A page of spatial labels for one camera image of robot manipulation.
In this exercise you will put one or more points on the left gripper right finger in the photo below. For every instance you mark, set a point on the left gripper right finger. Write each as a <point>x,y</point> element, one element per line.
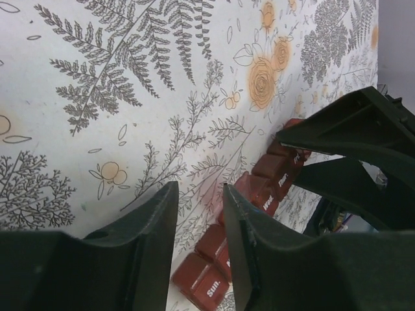
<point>347,271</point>

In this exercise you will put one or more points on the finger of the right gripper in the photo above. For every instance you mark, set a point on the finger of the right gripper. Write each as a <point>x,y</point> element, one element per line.
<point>346,182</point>
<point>364,125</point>

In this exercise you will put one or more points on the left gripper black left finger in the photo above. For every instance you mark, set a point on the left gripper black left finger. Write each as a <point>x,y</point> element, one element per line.
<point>125,265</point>

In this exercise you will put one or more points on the red weekly pill organizer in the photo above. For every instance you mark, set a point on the red weekly pill organizer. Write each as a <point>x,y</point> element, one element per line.
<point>225,252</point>

